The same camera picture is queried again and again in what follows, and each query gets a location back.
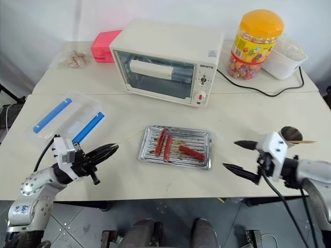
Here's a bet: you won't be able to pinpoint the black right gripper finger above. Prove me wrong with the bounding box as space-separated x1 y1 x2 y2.
222 162 261 185
233 140 258 151

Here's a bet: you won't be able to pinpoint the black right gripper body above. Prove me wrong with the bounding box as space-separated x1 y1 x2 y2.
254 148 275 185

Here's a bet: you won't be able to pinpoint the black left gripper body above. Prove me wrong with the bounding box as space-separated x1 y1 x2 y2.
72 142 101 186

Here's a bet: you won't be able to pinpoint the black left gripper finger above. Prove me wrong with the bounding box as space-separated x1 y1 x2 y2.
87 149 117 167
85 143 120 160

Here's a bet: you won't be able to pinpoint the metal cup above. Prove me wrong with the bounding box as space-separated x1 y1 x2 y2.
278 126 305 150

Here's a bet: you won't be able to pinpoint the red sausage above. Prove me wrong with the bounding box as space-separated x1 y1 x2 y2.
155 129 169 157
163 135 173 163
178 145 208 162

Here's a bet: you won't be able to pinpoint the silver metal baking tray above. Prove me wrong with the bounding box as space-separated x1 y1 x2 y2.
137 125 214 172

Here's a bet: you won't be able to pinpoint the clear container with blue clips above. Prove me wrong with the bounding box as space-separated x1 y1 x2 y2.
24 90 107 148

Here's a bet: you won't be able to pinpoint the dark rounded shape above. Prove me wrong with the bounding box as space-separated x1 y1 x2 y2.
192 218 221 248
119 218 156 248

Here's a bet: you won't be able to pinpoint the white plastic bin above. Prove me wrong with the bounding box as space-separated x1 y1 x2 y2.
261 41 309 81

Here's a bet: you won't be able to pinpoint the clear bag of snacks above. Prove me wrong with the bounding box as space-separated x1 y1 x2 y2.
50 49 93 70

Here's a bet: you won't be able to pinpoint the candy jar with orange lid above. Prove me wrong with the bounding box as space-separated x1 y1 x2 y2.
227 9 285 81

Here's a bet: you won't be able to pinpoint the pink plastic box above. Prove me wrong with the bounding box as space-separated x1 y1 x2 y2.
91 29 123 64

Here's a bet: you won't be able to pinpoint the clear plastic wrappers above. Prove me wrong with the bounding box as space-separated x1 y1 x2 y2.
276 35 306 57

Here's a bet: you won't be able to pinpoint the white toaster oven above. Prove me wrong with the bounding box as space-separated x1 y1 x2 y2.
109 19 224 109

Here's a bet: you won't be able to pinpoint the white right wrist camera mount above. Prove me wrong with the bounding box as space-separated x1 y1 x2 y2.
255 131 289 183

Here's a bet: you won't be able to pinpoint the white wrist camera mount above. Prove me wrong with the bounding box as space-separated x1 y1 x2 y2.
53 135 81 182
255 131 289 183

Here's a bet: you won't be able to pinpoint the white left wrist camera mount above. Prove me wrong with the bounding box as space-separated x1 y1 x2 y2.
53 135 81 182

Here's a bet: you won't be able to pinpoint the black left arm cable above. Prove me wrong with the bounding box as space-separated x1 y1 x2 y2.
33 138 56 173

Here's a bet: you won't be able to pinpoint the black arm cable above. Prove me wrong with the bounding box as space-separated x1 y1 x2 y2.
33 138 56 173
260 172 319 248

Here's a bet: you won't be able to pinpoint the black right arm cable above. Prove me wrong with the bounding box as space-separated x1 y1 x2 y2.
260 172 319 248

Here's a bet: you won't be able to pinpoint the black oven power cable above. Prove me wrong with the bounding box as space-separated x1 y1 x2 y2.
216 66 305 98

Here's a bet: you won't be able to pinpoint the black stand with cables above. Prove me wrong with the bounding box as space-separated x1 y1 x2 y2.
0 82 27 145

